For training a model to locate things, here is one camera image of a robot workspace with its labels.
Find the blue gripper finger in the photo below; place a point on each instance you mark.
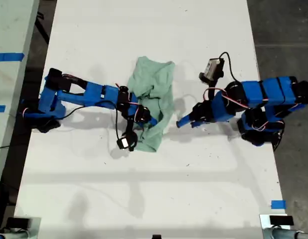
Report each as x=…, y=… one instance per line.
x=184, y=121
x=153, y=121

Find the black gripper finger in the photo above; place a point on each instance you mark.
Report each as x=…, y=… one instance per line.
x=196, y=124

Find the pale green T-shirt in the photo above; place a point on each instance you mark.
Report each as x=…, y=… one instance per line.
x=154, y=82

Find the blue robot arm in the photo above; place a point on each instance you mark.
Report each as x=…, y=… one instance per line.
x=268, y=92
x=99, y=95

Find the small black box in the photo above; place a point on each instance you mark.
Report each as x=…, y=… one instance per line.
x=18, y=222
x=281, y=220
x=156, y=236

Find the black stand leg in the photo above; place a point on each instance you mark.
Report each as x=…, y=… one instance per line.
x=43, y=27

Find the grey pipe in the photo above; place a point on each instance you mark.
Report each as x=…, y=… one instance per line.
x=281, y=234
x=9, y=235

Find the long blue tape strip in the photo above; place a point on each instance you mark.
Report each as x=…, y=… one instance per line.
x=9, y=56

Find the grey side table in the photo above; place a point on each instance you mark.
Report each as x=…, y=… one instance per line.
x=9, y=25

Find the black camera stalk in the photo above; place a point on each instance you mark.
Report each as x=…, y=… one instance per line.
x=129, y=125
x=211, y=95

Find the black camera box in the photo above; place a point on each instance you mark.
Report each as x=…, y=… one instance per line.
x=212, y=68
x=130, y=142

